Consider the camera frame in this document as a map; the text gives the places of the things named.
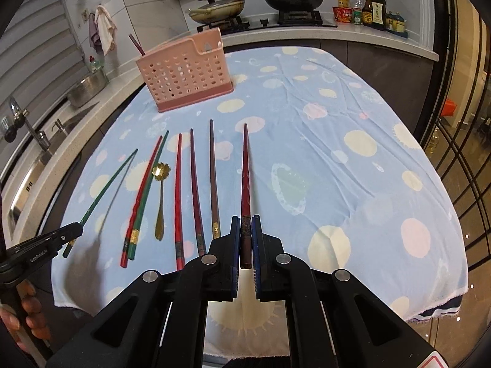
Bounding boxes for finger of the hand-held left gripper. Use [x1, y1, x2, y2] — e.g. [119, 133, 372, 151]
[15, 223, 84, 264]

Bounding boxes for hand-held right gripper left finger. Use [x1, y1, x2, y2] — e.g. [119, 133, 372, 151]
[46, 217, 242, 368]

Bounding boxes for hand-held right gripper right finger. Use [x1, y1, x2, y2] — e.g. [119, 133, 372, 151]
[251, 217, 438, 368]

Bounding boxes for green chopstick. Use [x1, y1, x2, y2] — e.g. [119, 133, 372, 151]
[128, 130, 170, 260]
[62, 149, 139, 259]

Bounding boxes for dark red patterned chopstick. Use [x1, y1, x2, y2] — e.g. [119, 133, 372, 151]
[239, 123, 253, 269]
[189, 128, 207, 258]

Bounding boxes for red chopsticks bunch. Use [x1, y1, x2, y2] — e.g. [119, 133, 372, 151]
[120, 136, 163, 268]

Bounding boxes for gold flower spoon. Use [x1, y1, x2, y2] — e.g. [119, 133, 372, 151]
[152, 162, 171, 241]

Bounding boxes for pink perforated utensil holder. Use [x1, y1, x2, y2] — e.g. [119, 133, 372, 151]
[136, 28, 235, 113]

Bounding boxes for person's left hand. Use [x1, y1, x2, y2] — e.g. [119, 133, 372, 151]
[0, 280, 44, 353]

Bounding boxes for steel kitchen sink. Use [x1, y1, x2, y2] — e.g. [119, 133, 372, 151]
[7, 114, 86, 231]

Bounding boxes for chrome kitchen faucet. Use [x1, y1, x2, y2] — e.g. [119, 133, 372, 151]
[3, 97, 53, 159]

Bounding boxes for blue planet print tablecloth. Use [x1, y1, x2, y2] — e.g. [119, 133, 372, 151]
[51, 46, 469, 358]

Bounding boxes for steel colander bowl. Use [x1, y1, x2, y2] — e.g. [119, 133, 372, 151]
[67, 68, 108, 108]

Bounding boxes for white window blinds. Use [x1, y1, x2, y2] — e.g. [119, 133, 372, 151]
[0, 0, 83, 123]

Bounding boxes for purple brown chopstick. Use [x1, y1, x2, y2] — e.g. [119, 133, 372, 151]
[128, 33, 146, 57]

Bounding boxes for purple hanging cloth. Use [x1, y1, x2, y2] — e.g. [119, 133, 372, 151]
[88, 12, 101, 51]

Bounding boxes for white hanging towel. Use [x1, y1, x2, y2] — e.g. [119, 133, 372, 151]
[94, 4, 118, 56]

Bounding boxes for black gas stove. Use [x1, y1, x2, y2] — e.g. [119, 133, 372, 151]
[197, 9, 338, 34]

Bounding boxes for black framed glass door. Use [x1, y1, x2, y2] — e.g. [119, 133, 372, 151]
[416, 0, 491, 338]

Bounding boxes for beige pan with glass lid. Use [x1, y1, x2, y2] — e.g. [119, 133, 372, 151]
[187, 0, 246, 24]

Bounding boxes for red instant noodle cup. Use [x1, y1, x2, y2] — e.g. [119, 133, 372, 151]
[332, 6, 354, 23]

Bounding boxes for blue condiment jar set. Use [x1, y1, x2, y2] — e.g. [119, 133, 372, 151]
[385, 10, 409, 39]

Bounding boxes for dark soy sauce bottle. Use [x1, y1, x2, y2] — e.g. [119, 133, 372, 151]
[370, 0, 387, 31]

